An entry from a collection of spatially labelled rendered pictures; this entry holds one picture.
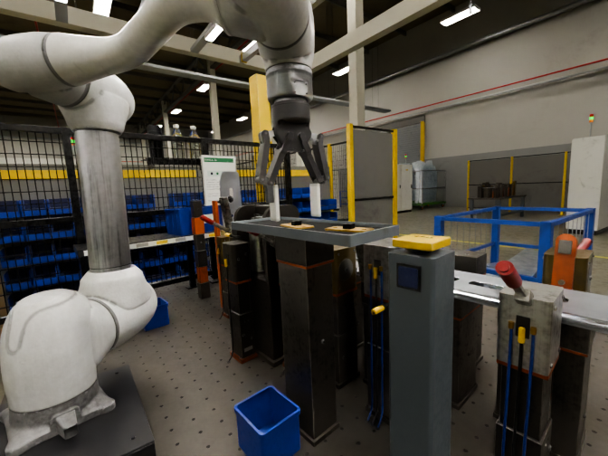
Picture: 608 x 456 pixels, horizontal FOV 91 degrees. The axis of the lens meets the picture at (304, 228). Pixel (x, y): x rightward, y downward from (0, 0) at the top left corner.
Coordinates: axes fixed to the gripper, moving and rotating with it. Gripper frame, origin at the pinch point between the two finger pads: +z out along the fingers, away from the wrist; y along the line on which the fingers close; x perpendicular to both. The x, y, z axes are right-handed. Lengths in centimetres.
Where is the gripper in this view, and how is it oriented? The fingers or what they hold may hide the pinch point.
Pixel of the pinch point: (295, 206)
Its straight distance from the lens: 61.8
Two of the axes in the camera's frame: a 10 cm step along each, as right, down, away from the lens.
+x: -5.1, -0.9, 8.6
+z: 0.5, 9.9, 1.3
